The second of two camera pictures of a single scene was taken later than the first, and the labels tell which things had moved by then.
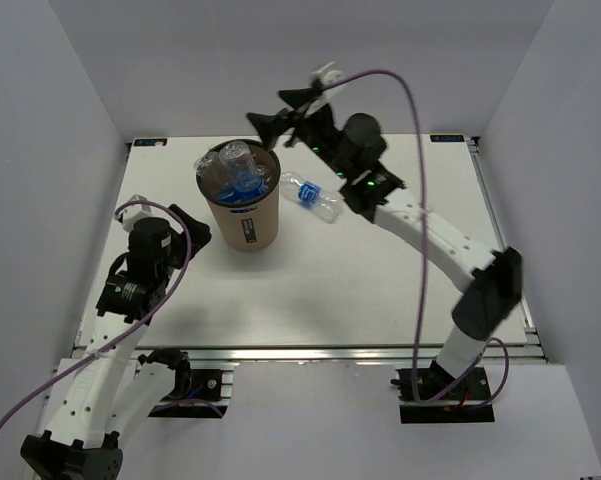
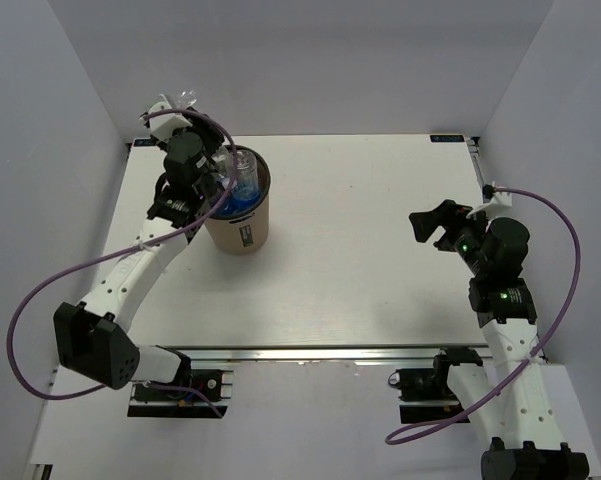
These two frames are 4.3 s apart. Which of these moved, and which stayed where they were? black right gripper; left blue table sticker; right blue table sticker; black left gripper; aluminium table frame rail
Moved: black right gripper; black left gripper
Stayed: right blue table sticker; left blue table sticker; aluminium table frame rail
